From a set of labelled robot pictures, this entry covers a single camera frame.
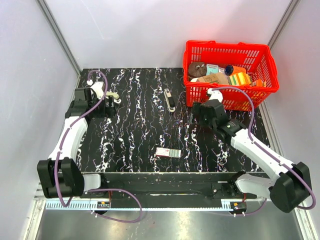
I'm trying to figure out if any cream white stapler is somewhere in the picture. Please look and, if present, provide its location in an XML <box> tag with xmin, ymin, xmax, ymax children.
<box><xmin>105</xmin><ymin>91</ymin><xmax>121</xmax><ymax>105</ymax></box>

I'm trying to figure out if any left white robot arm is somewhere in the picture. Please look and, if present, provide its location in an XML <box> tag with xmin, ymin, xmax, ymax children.
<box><xmin>37</xmin><ymin>83</ymin><xmax>121</xmax><ymax>199</ymax></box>

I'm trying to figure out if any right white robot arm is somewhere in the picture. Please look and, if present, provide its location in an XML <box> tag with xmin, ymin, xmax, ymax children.
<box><xmin>191</xmin><ymin>99</ymin><xmax>317</xmax><ymax>213</ymax></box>

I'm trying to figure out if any brown cardboard package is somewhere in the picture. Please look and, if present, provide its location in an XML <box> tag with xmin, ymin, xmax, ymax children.
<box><xmin>190</xmin><ymin>72</ymin><xmax>230</xmax><ymax>85</ymax></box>

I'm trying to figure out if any teal white small box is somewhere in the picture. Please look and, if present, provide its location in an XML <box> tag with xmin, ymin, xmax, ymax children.
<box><xmin>206</xmin><ymin>64</ymin><xmax>219</xmax><ymax>76</ymax></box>

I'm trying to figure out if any orange bottle blue cap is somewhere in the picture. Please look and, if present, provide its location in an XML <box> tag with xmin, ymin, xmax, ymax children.
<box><xmin>224</xmin><ymin>64</ymin><xmax>247</xmax><ymax>76</ymax></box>

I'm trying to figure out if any small orange packet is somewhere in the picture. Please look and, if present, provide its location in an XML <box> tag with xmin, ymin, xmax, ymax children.
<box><xmin>250</xmin><ymin>78</ymin><xmax>266</xmax><ymax>88</ymax></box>

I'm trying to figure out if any red white staple box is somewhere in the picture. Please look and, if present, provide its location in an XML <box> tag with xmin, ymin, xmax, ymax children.
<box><xmin>155</xmin><ymin>147</ymin><xmax>181</xmax><ymax>158</ymax></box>

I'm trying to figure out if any red plastic shopping basket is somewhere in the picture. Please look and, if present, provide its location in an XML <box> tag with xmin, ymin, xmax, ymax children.
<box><xmin>183</xmin><ymin>40</ymin><xmax>279</xmax><ymax>111</ymax></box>

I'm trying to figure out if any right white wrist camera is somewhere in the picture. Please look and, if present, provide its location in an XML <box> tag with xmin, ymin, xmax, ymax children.
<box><xmin>207</xmin><ymin>88</ymin><xmax>223</xmax><ymax>103</ymax></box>

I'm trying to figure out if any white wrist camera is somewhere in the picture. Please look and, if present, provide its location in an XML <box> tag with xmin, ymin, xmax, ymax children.
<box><xmin>86</xmin><ymin>80</ymin><xmax>106</xmax><ymax>100</ymax></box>
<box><xmin>207</xmin><ymin>88</ymin><xmax>223</xmax><ymax>103</ymax></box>

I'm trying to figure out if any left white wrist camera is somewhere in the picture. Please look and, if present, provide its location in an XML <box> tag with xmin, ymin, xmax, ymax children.
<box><xmin>86</xmin><ymin>80</ymin><xmax>106</xmax><ymax>100</ymax></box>

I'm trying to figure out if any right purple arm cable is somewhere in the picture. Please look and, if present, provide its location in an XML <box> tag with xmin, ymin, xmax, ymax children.
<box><xmin>208</xmin><ymin>87</ymin><xmax>317</xmax><ymax>217</ymax></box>

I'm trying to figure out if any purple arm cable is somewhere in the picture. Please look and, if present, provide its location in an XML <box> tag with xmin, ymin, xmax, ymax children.
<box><xmin>208</xmin><ymin>87</ymin><xmax>317</xmax><ymax>217</ymax></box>
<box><xmin>53</xmin><ymin>70</ymin><xmax>143</xmax><ymax>224</ymax></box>

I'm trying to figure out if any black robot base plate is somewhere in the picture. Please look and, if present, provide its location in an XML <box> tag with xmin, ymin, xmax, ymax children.
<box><xmin>82</xmin><ymin>172</ymin><xmax>256</xmax><ymax>211</ymax></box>

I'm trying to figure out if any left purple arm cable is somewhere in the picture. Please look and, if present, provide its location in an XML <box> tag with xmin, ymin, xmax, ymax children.
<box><xmin>53</xmin><ymin>70</ymin><xmax>143</xmax><ymax>224</ymax></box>

